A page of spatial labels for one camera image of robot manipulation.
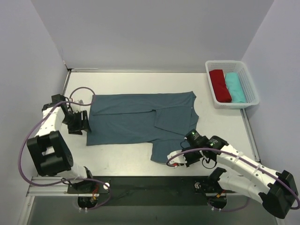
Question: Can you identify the blue-grey t shirt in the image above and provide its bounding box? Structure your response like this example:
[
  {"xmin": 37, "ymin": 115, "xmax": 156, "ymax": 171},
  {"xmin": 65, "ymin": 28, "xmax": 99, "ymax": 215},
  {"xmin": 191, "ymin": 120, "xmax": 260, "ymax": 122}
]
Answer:
[{"xmin": 87, "ymin": 91, "xmax": 199, "ymax": 164}]

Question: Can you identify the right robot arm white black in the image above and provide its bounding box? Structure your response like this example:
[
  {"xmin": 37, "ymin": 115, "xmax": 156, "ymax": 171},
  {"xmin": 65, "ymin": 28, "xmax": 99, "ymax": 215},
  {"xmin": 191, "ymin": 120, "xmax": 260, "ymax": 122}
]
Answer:
[{"xmin": 185, "ymin": 129, "xmax": 300, "ymax": 219}]

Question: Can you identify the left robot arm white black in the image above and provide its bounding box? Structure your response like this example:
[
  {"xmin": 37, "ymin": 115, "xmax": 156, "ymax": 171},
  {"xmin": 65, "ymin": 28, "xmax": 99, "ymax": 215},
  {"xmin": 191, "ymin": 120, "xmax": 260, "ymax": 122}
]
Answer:
[{"xmin": 26, "ymin": 94, "xmax": 95, "ymax": 193}]

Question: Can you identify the red rolled t shirt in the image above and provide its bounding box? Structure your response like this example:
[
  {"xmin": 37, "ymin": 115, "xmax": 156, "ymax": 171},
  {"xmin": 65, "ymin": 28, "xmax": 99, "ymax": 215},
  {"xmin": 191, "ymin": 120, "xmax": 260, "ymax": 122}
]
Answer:
[{"xmin": 209, "ymin": 69, "xmax": 232, "ymax": 103}]

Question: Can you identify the teal rolled t shirt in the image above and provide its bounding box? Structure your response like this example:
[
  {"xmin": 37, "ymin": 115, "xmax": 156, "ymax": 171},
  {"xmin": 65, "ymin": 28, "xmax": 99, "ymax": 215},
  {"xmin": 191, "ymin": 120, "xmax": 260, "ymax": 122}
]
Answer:
[{"xmin": 225, "ymin": 73, "xmax": 246, "ymax": 103}]

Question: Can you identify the white plastic basket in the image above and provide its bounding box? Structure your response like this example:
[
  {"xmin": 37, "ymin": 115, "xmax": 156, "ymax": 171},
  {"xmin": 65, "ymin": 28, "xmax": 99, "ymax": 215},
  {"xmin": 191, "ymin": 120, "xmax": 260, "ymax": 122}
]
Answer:
[{"xmin": 205, "ymin": 60, "xmax": 259, "ymax": 109}]

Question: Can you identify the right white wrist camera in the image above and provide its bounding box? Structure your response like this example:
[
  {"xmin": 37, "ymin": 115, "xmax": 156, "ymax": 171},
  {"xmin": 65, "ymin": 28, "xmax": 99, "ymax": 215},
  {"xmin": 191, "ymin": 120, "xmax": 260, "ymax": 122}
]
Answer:
[{"xmin": 166, "ymin": 150, "xmax": 187, "ymax": 168}]

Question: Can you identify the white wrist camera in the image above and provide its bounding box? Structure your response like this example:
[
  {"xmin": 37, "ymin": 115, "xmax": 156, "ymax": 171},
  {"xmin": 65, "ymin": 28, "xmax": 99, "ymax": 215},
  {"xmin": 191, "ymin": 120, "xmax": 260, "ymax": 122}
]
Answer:
[
  {"xmin": 70, "ymin": 99, "xmax": 83, "ymax": 113},
  {"xmin": 166, "ymin": 150, "xmax": 187, "ymax": 168}
]

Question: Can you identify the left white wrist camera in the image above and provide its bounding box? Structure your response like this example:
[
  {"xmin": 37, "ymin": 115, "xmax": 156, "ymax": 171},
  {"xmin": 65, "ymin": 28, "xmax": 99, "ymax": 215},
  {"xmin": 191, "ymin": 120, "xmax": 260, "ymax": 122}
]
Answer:
[{"xmin": 70, "ymin": 99, "xmax": 83, "ymax": 113}]

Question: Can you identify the aluminium rail frame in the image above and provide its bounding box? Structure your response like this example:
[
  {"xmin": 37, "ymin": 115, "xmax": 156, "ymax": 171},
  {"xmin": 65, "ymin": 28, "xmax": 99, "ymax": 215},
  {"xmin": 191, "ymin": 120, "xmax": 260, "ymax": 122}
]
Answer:
[{"xmin": 25, "ymin": 67, "xmax": 261, "ymax": 196}]

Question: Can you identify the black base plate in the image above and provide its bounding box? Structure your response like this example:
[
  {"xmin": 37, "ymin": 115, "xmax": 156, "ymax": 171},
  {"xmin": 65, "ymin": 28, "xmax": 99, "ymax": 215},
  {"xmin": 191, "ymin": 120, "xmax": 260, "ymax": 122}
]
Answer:
[{"xmin": 67, "ymin": 175, "xmax": 228, "ymax": 207}]

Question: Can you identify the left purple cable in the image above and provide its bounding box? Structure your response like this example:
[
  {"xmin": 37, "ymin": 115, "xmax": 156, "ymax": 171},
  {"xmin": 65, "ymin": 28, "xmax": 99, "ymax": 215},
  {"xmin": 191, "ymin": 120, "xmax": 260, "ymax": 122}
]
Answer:
[{"xmin": 18, "ymin": 86, "xmax": 112, "ymax": 209}]

